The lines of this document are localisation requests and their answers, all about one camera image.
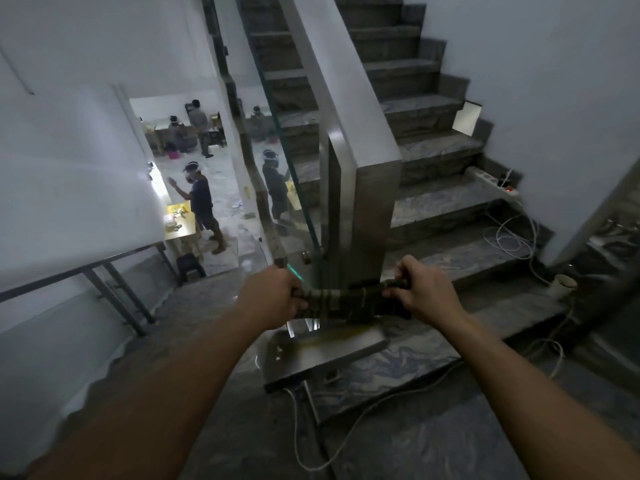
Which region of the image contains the person's right hand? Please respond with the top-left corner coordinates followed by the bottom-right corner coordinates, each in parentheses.
top-left (382, 255), bottom-right (469, 332)

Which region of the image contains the person's left hand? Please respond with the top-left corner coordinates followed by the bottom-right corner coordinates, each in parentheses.
top-left (238, 265), bottom-right (309, 331)

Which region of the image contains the dark striped sock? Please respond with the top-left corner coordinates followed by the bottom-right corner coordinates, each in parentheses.
top-left (290, 278), bottom-right (414, 325)

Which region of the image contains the person's left forearm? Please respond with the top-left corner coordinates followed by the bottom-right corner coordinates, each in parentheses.
top-left (22, 301), bottom-right (271, 480)

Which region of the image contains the person's right forearm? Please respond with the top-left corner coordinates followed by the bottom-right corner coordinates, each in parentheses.
top-left (441, 315), bottom-right (640, 480)

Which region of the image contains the black stool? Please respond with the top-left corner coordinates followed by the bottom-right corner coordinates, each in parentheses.
top-left (175, 253), bottom-right (207, 285)

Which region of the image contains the white power strip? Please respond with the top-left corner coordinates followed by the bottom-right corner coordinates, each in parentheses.
top-left (463, 166), bottom-right (522, 202)

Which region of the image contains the yellow table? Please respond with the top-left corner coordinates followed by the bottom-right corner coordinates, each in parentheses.
top-left (163, 200), bottom-right (204, 261)

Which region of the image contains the glass railing panel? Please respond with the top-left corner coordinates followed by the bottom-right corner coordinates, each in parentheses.
top-left (239, 0), bottom-right (327, 291)

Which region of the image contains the grey marble staircase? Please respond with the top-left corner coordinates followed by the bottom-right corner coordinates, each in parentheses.
top-left (239, 0), bottom-right (568, 345)

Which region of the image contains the white cup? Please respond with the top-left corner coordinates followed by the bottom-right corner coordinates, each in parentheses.
top-left (547, 274), bottom-right (579, 301)

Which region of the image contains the white square board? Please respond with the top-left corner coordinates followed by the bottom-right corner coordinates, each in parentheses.
top-left (452, 100), bottom-right (484, 138)

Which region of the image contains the dark metal handrail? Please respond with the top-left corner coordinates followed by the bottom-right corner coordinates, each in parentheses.
top-left (0, 242), bottom-right (179, 338)

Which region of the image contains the coiled white cable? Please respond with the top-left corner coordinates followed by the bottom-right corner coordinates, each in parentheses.
top-left (482, 201), bottom-right (552, 286)

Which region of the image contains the long white floor cable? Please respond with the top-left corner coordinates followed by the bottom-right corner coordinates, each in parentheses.
top-left (282, 315), bottom-right (576, 473)

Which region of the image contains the steel stair railing post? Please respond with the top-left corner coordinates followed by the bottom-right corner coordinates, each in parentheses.
top-left (260, 0), bottom-right (404, 393)

